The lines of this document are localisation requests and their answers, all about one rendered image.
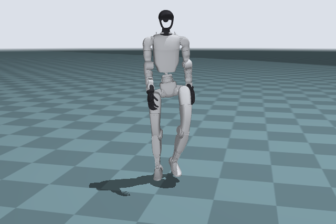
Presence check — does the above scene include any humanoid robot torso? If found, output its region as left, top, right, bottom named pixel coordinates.
left=152, top=32, right=180, bottom=98

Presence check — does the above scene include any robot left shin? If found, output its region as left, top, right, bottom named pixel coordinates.
left=172, top=132, right=190, bottom=163

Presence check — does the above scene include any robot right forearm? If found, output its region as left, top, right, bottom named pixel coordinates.
left=144, top=62, right=155, bottom=91

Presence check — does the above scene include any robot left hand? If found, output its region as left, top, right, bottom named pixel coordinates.
left=186, top=84, right=195, bottom=105

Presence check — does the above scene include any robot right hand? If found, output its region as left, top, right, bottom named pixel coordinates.
left=146, top=85, right=159, bottom=110

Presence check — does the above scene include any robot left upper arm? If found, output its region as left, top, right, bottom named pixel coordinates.
left=179, top=36, right=192, bottom=69

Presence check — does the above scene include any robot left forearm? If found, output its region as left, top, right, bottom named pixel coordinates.
left=184, top=67, right=193, bottom=87

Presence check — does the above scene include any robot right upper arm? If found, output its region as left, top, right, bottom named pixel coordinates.
left=143, top=36, right=154, bottom=70

